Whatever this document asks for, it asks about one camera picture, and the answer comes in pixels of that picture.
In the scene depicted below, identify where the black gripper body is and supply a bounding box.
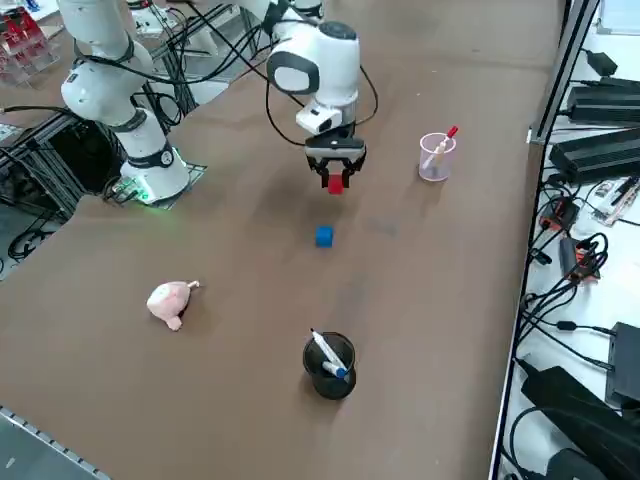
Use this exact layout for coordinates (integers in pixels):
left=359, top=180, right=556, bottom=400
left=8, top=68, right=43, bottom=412
left=304, top=134, right=368, bottom=167

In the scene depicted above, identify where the clear pink plastic cup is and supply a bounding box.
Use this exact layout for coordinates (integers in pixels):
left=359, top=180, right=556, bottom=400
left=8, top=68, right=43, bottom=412
left=418, top=132, right=457, bottom=183

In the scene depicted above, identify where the red capped marker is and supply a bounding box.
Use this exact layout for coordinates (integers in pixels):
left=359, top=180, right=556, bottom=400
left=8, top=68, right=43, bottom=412
left=422, top=125, right=460, bottom=171

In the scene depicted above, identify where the white marker with blue cap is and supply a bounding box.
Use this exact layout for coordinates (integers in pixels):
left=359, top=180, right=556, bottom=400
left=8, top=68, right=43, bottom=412
left=309, top=328, right=349, bottom=379

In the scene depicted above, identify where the pink plush pig toy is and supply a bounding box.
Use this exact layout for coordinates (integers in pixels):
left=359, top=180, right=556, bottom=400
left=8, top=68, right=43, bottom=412
left=146, top=279, right=202, bottom=331

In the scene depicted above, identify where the orange and black device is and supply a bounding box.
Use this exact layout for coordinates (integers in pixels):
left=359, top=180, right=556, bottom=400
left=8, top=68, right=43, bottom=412
left=542, top=197, right=581, bottom=231

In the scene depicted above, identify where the black pen cup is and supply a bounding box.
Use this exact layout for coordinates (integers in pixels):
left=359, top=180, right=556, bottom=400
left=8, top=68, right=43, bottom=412
left=302, top=331, right=358, bottom=400

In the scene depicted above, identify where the black adapter with orange plug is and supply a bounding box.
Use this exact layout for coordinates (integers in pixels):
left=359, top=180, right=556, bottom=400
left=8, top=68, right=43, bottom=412
left=558, top=233, right=609, bottom=286

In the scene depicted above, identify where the ribbed black power brick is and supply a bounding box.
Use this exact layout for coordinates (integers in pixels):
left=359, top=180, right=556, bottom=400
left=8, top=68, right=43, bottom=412
left=549, top=127, right=640, bottom=184

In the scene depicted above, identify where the black metal rack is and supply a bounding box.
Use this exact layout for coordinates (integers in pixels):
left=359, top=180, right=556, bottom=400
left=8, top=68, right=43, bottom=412
left=0, top=107, right=127, bottom=226

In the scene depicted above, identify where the large black power brick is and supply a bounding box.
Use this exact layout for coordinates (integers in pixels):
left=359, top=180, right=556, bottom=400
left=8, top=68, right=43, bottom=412
left=567, top=84, right=640, bottom=126

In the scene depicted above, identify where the bare circuit board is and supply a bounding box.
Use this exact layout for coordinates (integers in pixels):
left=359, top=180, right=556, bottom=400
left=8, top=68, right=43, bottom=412
left=592, top=176, right=640, bottom=227

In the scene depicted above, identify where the small black power adapter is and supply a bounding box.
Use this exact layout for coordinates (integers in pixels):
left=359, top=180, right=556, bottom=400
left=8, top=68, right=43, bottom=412
left=584, top=49, right=619, bottom=77

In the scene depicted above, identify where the clear acrylic shelf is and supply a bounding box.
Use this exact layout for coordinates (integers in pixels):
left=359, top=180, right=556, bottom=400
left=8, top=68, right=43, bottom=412
left=0, top=9, right=59, bottom=89

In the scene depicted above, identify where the black box adapter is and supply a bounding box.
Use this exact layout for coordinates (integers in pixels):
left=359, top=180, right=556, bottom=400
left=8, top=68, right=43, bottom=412
left=604, top=322, right=640, bottom=407

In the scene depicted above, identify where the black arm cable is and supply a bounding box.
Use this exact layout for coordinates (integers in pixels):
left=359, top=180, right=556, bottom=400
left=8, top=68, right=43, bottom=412
left=164, top=0, right=379, bottom=147

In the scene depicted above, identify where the aluminium camera post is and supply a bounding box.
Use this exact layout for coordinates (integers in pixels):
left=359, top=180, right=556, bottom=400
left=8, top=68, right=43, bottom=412
left=527, top=0, right=601, bottom=146

